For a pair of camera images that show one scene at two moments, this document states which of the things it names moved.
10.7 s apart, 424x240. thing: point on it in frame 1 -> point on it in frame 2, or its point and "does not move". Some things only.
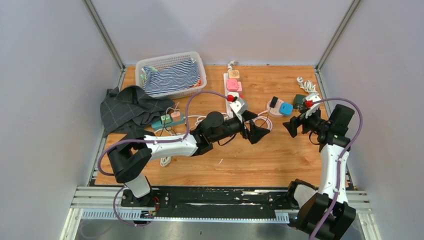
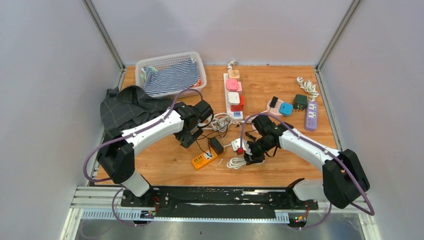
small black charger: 273,102 does not move
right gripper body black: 313,123 -> 257,150
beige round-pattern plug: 234,74 does not move
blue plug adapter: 286,108 does not move
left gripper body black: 245,132 -> 187,137
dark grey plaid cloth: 127,111 does not move
